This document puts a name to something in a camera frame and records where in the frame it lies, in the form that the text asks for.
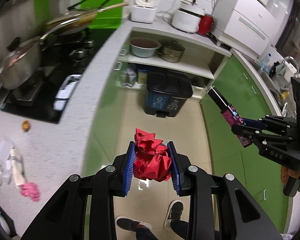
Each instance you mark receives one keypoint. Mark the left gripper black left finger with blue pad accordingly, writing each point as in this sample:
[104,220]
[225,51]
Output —
[63,216]

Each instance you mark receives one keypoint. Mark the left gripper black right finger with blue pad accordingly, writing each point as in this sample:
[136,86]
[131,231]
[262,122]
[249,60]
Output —
[240,216]

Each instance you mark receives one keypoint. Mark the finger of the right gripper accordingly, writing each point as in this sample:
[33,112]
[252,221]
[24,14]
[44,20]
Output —
[271,123]
[249,135]

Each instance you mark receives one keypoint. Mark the black pink snack wrapper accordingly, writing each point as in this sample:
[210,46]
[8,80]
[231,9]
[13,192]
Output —
[228,111]

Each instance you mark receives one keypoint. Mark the pink paper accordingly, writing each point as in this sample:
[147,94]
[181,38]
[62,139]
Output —
[30,190]

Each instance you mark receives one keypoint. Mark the white blue patterned paper bag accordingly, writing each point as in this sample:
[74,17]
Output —
[16,160]

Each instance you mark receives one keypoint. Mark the small brown round item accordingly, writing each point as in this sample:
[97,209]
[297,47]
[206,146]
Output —
[25,126]

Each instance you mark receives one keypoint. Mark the red paper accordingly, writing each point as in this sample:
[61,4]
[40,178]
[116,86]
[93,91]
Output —
[153,159]

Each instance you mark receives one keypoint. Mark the clear plastic bag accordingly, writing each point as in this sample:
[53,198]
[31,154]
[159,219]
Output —
[5,176]

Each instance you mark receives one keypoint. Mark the black blue pedal trash bin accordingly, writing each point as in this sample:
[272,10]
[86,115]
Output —
[166,93]

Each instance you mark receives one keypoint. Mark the orange gloved hand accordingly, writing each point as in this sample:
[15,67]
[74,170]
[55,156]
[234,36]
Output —
[286,173]

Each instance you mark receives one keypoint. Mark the left black shoe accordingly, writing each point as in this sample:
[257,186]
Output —
[129,224]

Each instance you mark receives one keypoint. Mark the black shoe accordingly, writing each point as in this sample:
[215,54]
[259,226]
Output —
[129,224]
[174,212]

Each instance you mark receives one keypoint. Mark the right black shoe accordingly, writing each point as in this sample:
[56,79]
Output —
[174,212]

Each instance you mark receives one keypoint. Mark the white plastic box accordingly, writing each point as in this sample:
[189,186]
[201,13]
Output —
[5,146]

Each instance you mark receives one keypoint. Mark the white countertop appliance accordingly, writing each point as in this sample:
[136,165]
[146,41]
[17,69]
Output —
[245,25]

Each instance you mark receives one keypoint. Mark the steel steamer pot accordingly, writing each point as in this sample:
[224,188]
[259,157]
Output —
[171,51]

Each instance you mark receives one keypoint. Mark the red kettle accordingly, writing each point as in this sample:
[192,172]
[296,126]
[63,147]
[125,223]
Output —
[206,25]

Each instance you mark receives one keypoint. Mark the white round rice cooker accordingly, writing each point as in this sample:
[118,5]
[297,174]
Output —
[187,17]

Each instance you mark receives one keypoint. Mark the white shelf unit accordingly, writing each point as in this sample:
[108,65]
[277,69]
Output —
[201,61]

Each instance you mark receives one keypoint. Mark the printed food bag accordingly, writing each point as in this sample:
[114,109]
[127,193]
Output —
[128,75]

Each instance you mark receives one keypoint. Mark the light blue basin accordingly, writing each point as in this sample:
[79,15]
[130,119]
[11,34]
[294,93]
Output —
[144,47]

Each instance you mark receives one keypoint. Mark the stainless steel pot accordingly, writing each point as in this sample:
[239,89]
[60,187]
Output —
[19,65]

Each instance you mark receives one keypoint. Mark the black gas stove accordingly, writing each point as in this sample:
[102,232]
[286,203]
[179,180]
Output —
[45,94]

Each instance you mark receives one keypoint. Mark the white rice cooker open lid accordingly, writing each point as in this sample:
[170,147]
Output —
[144,11]

